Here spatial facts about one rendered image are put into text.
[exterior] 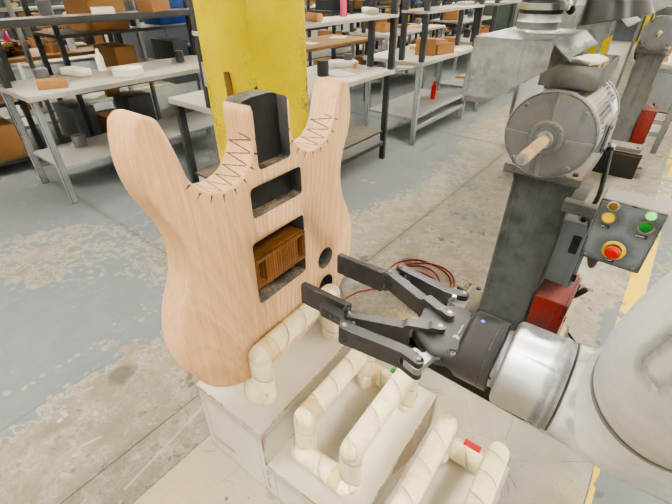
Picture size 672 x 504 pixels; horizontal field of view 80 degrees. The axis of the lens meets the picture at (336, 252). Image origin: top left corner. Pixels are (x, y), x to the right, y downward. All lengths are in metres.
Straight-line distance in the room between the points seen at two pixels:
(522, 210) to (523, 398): 1.26
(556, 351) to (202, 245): 0.37
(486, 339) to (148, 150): 0.36
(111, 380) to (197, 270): 1.90
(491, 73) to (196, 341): 0.87
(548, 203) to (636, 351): 1.33
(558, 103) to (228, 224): 1.07
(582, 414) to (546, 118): 1.05
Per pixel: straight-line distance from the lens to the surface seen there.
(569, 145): 1.36
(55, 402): 2.39
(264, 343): 0.59
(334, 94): 0.59
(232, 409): 0.67
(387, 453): 0.71
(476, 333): 0.43
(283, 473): 0.69
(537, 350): 0.42
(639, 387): 0.30
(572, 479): 0.89
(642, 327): 0.29
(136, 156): 0.40
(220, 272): 0.50
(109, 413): 2.22
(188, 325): 0.50
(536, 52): 1.05
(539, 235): 1.66
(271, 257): 0.55
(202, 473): 0.83
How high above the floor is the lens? 1.64
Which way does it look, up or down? 34 degrees down
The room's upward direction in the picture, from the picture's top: straight up
